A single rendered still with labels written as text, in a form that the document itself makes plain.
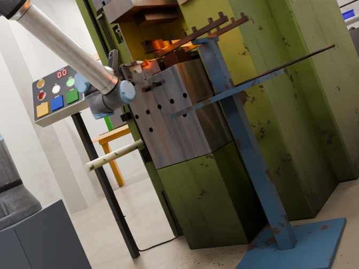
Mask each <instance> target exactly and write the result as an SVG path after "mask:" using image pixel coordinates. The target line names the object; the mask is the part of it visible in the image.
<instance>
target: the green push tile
mask: <svg viewBox="0 0 359 269"><path fill-rule="evenodd" d="M66 99H67V104H68V105H69V104H71V103H73V102H75V101H77V100H79V93H78V90H77V89H74V90H72V91H69V92H67V93H66Z"/></svg>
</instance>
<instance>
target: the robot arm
mask: <svg viewBox="0 0 359 269"><path fill-rule="evenodd" d="M1 16H4V17H5V18H6V19H8V20H14V21H16V22H18V23H19V24H20V25H22V26H23V27H24V28H25V29H26V30H28V31H29V32H30V33H31V34H32V35H34V36H35V37H36V38H37V39H38V40H39V41H41V42H42V43H43V44H44V45H45V46H47V47H48V48H49V49H50V50H51V51H52V52H54V53H55V54H56V55H57V56H58V57H60V58H61V59H62V60H63V61H64V62H66V63H67V64H68V65H69V66H71V67H72V68H73V69H74V70H75V71H77V74H76V75H75V78H74V84H75V87H76V89H77V90H78V92H80V93H83V94H84V96H85V98H86V101H87V103H88V105H89V108H90V110H91V113H92V115H93V117H94V119H95V120H98V119H101V118H104V117H107V116H110V115H113V114H114V110H116V109H118V108H120V107H122V106H124V105H127V104H129V103H130V102H132V101H133V100H134V99H135V96H136V92H135V88H134V86H133V85H132V84H131V83H130V81H131V80H133V79H134V78H133V75H132V72H130V71H133V70H135V71H136V72H138V73H141V72H142V70H141V64H143V63H144V62H143V61H133V62H129V63H127V64H122V65H119V66H117V64H118V51H117V50H115V49H114V50H113V51H111V52H110V53H109V56H108V66H103V65H102V64H101V63H100V62H99V61H97V60H96V59H95V58H94V57H93V56H92V55H91V54H90V53H89V52H87V51H86V50H85V49H84V48H83V47H82V46H81V45H80V44H78V43H77V42H76V41H75V40H74V39H72V38H71V37H70V36H69V35H68V34H67V33H66V32H65V31H64V30H62V29H61V28H60V27H59V26H58V25H57V24H56V23H55V22H53V21H52V20H51V19H50V18H49V17H48V16H47V15H46V14H45V13H43V12H42V11H41V10H40V9H39V8H38V7H37V6H36V5H35V4H33V3H32V0H0V17H1ZM41 209H42V206H41V204H40V202H39V200H38V199H37V198H36V197H35V196H34V195H33V194H32V193H31V192H30V191H29V190H28V189H27V188H26V187H25V186H24V184H23V182H22V180H21V177H20V175H19V173H18V170H17V168H16V166H15V163H14V161H13V159H12V156H11V154H10V152H9V149H8V147H7V145H6V143H5V140H4V137H3V136H2V135H1V133H0V230H2V229H4V228H6V227H9V226H11V225H13V224H15V223H17V222H19V221H21V220H23V219H25V218H27V217H29V216H31V215H33V214H35V213H36V212H38V211H40V210H41Z"/></svg>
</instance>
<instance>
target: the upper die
mask: <svg viewBox="0 0 359 269"><path fill-rule="evenodd" d="M174 7H175V8H178V7H179V4H178V1H177V0H111V1H110V2H109V3H107V4H106V5H105V6H103V10H104V12H105V15H106V17H107V19H108V22H109V24H114V23H126V22H135V19H134V17H133V15H135V14H136V13H138V12H139V11H140V10H142V9H163V8H174Z"/></svg>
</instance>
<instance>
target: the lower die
mask: <svg viewBox="0 0 359 269"><path fill-rule="evenodd" d="M192 53H193V54H196V53H198V50H196V51H192ZM159 62H161V59H160V58H158V59H155V60H152V61H148V63H149V66H147V67H145V68H143V69H141V70H142V72H141V73H138V72H136V73H135V74H133V78H134V79H133V82H134V85H137V84H139V83H141V82H143V81H144V80H145V79H148V78H150V77H152V74H154V73H155V72H158V71H163V70H165V69H166V67H160V66H159Z"/></svg>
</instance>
